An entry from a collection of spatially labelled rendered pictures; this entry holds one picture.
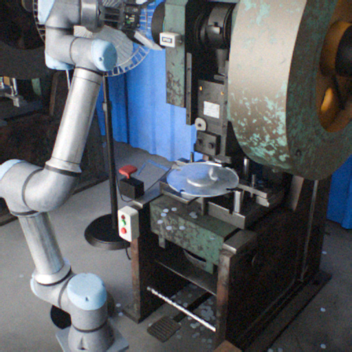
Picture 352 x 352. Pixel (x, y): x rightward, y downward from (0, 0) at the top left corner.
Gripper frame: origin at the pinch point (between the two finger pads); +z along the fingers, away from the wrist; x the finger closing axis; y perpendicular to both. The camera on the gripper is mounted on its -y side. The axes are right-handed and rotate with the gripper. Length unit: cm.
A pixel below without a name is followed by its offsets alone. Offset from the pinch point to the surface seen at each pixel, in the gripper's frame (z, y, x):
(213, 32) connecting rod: 22.6, -20.8, 0.4
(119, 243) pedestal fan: 11, -116, -117
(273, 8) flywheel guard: 20.3, 28.7, 3.6
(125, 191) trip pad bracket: 1, -53, -67
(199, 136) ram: 25, -31, -38
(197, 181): 26, -29, -55
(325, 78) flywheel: 53, 5, -12
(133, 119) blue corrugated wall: 37, -245, -58
